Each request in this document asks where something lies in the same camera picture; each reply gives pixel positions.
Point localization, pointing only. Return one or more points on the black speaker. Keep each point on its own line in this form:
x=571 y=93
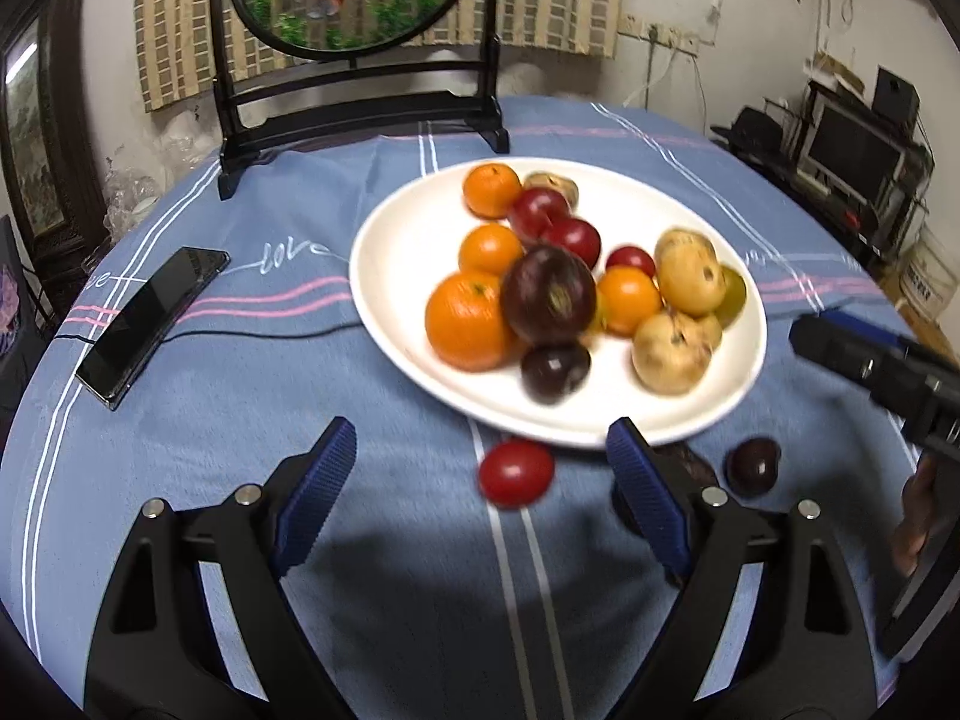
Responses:
x=896 y=101

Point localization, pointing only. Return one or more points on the orange round citrus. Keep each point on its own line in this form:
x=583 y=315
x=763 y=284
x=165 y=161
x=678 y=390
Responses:
x=629 y=298

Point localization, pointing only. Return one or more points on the small red tomato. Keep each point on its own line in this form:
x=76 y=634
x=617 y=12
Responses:
x=516 y=473

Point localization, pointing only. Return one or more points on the round goldfish screen stand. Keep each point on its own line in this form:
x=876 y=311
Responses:
x=244 y=146

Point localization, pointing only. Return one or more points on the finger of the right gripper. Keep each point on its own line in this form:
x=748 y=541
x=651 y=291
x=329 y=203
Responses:
x=834 y=349
x=869 y=331

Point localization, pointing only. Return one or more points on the black smartphone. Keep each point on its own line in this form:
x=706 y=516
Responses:
x=118 y=356

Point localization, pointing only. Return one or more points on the dark purple plum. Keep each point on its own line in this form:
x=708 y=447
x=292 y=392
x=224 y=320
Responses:
x=552 y=372

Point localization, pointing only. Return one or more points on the dark flat mangosteen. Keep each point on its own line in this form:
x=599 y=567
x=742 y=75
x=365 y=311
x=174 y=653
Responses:
x=682 y=454

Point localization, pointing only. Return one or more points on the dark framed painting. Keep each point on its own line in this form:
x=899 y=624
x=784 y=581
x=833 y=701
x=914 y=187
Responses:
x=47 y=159

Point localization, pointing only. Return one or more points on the computer monitor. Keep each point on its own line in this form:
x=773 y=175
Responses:
x=842 y=150

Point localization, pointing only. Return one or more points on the large tan passion fruit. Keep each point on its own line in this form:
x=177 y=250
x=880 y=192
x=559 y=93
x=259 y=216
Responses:
x=561 y=184

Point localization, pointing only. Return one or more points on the white plastic bucket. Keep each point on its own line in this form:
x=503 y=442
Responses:
x=928 y=275

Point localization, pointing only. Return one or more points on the white oval plate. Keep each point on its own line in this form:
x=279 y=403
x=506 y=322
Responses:
x=409 y=244

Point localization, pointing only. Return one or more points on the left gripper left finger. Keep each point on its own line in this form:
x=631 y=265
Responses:
x=309 y=487

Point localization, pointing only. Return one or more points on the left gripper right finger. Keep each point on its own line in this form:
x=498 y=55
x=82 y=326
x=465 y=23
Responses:
x=660 y=516

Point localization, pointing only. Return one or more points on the small yellow-green lime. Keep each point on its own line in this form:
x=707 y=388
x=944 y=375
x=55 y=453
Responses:
x=710 y=329

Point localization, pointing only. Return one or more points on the wall power strip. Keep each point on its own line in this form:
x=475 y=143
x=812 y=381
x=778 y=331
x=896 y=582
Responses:
x=657 y=34

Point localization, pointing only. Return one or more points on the pale tan passion fruit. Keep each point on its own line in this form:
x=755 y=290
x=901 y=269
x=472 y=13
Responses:
x=681 y=237

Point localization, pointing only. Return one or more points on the cracked beige fruit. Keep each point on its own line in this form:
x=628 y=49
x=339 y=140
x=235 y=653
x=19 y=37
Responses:
x=670 y=353

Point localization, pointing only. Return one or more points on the dark purple mangosteen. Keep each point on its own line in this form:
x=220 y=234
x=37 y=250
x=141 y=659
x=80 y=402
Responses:
x=548 y=296

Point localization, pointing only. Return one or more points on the person's right hand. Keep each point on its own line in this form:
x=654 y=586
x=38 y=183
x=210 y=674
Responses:
x=918 y=502

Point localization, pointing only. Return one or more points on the large red plum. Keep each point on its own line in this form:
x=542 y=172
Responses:
x=535 y=211

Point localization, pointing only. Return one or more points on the yellow-orange fruit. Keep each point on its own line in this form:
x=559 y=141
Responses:
x=598 y=324

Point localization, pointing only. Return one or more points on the small mandarin orange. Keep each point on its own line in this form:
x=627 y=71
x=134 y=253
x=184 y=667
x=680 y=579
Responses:
x=490 y=190

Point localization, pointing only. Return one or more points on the small orange kumquat-like fruit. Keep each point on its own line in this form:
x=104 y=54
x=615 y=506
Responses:
x=491 y=248

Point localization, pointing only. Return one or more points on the yellow-green citrus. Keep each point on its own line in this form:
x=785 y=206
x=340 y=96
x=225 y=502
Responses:
x=734 y=299

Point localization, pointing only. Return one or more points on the red cherry tomato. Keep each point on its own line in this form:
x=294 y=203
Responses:
x=635 y=257

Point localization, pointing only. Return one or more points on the large orange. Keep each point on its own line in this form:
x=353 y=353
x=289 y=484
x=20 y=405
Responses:
x=465 y=325

